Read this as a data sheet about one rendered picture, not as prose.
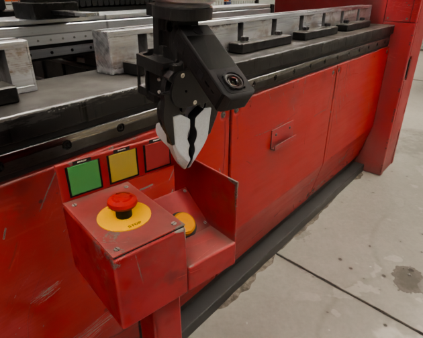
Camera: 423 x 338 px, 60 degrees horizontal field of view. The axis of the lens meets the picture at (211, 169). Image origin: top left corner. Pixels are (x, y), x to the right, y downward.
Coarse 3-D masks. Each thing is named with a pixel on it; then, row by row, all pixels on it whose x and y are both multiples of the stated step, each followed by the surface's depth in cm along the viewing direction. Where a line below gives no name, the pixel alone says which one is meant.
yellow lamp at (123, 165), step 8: (120, 152) 56; (128, 152) 56; (112, 160) 55; (120, 160) 56; (128, 160) 57; (112, 168) 56; (120, 168) 56; (128, 168) 57; (136, 168) 58; (112, 176) 56; (120, 176) 57; (128, 176) 58
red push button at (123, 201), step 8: (120, 192) 49; (128, 192) 49; (112, 200) 48; (120, 200) 48; (128, 200) 48; (136, 200) 48; (112, 208) 47; (120, 208) 47; (128, 208) 47; (120, 216) 48; (128, 216) 49
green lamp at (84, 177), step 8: (96, 160) 53; (72, 168) 51; (80, 168) 52; (88, 168) 53; (96, 168) 54; (72, 176) 52; (80, 176) 52; (88, 176) 53; (96, 176) 54; (72, 184) 52; (80, 184) 53; (88, 184) 54; (96, 184) 55; (72, 192) 53; (80, 192) 53
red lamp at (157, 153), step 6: (150, 144) 59; (156, 144) 59; (162, 144) 60; (150, 150) 59; (156, 150) 60; (162, 150) 61; (168, 150) 61; (150, 156) 59; (156, 156) 60; (162, 156) 61; (168, 156) 62; (150, 162) 60; (156, 162) 61; (162, 162) 61; (168, 162) 62; (150, 168) 60
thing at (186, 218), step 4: (176, 216) 58; (180, 216) 58; (184, 216) 58; (188, 216) 58; (180, 220) 58; (184, 220) 58; (188, 220) 58; (192, 220) 58; (188, 224) 58; (192, 224) 58; (188, 228) 57; (192, 228) 58; (188, 232) 57
